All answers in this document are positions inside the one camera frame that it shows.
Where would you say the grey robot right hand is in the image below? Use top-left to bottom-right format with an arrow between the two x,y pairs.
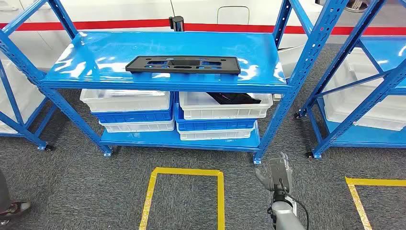
255,151 -> 293,193

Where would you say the black plastic panel part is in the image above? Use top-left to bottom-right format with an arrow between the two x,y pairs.
125,56 -> 242,75

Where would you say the black curved trim part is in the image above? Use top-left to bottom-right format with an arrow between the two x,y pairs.
206,92 -> 262,105

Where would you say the blue metal shelf rack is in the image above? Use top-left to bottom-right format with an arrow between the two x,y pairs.
0,58 -> 59,152
293,0 -> 406,160
0,0 -> 351,165

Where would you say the yellow floor tape square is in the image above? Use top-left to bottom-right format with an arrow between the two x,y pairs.
139,167 -> 226,230
345,176 -> 406,230

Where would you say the blue plastic crate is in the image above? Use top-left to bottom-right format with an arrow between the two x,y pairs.
173,103 -> 257,132
90,95 -> 175,124

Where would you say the large white plastic crate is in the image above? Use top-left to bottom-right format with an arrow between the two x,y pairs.
0,60 -> 47,134
323,68 -> 406,131
345,47 -> 406,90

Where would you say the grey round metal base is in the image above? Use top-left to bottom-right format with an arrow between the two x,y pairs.
346,0 -> 378,13

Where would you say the red barrier belt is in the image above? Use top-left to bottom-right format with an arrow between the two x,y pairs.
0,19 -> 406,36

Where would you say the person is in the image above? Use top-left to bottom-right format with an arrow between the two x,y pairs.
0,171 -> 32,223

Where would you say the black cable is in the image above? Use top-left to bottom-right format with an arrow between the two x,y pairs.
278,179 -> 310,230

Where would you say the black stanchion post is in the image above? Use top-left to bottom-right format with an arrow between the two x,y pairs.
169,16 -> 185,32

